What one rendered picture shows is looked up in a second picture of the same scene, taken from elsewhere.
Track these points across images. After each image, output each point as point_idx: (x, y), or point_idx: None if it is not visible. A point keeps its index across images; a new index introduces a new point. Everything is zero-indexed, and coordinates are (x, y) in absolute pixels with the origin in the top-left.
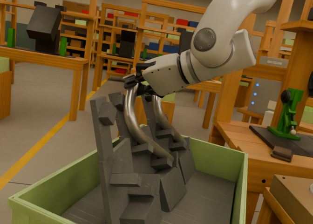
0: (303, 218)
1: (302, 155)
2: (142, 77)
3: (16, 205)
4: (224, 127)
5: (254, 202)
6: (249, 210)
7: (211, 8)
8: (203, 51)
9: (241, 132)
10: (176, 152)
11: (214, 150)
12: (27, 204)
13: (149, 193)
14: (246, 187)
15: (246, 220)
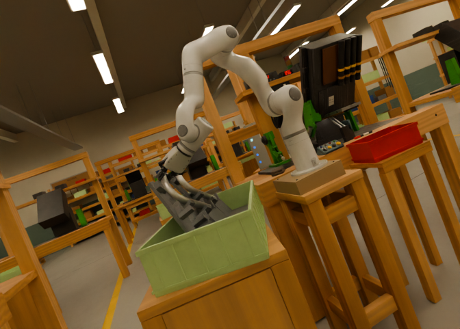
0: (291, 187)
1: (291, 165)
2: (165, 168)
3: (141, 252)
4: (241, 183)
5: (282, 210)
6: (283, 217)
7: (177, 116)
8: (185, 135)
9: (253, 179)
10: (210, 200)
11: (234, 191)
12: (146, 247)
13: (202, 217)
14: (252, 189)
15: (286, 225)
